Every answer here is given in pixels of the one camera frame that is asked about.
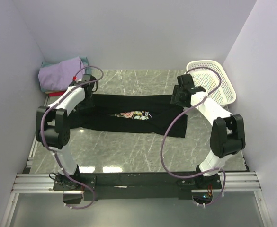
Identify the black floral print t shirt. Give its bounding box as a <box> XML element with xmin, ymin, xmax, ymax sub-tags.
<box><xmin>69</xmin><ymin>94</ymin><xmax>184</xmax><ymax>135</ymax></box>

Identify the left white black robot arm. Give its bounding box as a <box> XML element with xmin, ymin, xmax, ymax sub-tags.
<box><xmin>36</xmin><ymin>74</ymin><xmax>98</xmax><ymax>190</ymax></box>

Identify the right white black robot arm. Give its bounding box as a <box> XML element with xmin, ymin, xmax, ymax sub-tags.
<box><xmin>171</xmin><ymin>74</ymin><xmax>246</xmax><ymax>188</ymax></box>

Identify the folded teal t shirt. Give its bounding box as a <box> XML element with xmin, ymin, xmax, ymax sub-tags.
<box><xmin>40</xmin><ymin>56</ymin><xmax>93</xmax><ymax>92</ymax></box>

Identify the folded lilac t shirt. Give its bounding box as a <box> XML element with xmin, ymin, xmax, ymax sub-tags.
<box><xmin>37</xmin><ymin>56</ymin><xmax>88</xmax><ymax>92</ymax></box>

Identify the folded red t shirt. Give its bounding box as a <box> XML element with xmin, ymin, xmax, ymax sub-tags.
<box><xmin>49</xmin><ymin>91</ymin><xmax>65</xmax><ymax>97</ymax></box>

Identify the white perforated plastic basket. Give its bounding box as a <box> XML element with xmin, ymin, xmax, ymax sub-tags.
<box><xmin>186</xmin><ymin>60</ymin><xmax>236</xmax><ymax>106</ymax></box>

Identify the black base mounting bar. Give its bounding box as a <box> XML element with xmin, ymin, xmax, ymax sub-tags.
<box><xmin>53</xmin><ymin>170</ymin><xmax>226</xmax><ymax>204</ymax></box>

